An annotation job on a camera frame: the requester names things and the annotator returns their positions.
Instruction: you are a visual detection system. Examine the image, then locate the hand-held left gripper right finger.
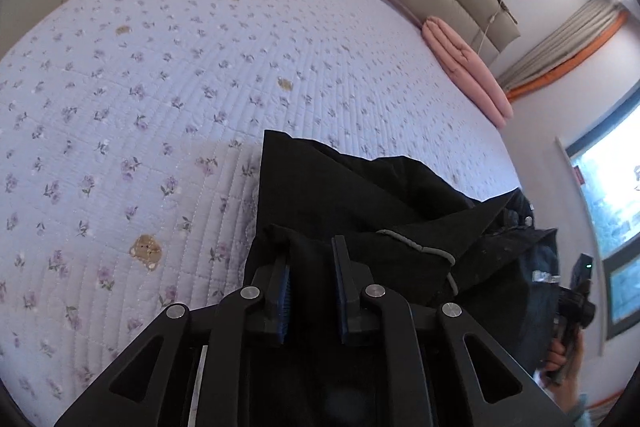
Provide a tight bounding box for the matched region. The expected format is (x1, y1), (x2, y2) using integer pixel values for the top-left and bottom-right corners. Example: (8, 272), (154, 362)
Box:
(332, 235), (576, 427)

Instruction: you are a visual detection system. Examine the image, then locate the folded pink blanket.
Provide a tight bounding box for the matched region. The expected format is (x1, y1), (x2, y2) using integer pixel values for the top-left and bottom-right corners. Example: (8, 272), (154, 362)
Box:
(421, 18), (515, 129)

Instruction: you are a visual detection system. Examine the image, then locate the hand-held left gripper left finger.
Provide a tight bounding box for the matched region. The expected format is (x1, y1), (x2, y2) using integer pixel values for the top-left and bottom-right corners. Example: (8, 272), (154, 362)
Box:
(52, 253), (292, 427)

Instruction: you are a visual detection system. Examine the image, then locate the window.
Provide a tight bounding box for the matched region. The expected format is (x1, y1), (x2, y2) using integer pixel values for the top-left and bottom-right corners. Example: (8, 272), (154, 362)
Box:
(554, 79), (640, 344)

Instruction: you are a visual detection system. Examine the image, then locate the bed with floral bedspread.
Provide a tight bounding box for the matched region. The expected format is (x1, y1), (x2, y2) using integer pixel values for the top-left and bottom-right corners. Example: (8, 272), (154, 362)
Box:
(0, 0), (523, 427)

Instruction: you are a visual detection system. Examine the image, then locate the grey and orange curtain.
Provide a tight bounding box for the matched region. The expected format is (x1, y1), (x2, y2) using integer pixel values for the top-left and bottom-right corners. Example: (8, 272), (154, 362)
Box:
(499, 0), (623, 90)

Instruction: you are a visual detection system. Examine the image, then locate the person's right hand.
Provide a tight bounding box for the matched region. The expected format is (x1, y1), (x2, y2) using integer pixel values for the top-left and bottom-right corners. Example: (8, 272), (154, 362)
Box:
(544, 334), (587, 402)

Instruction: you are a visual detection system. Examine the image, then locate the black hooded jacket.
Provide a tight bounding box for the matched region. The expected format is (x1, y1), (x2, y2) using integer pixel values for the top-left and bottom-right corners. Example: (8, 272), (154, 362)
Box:
(244, 129), (562, 380)

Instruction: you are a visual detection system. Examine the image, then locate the white cable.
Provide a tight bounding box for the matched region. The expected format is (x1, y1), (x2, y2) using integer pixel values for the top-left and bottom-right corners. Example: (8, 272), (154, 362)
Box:
(470, 9), (502, 58)

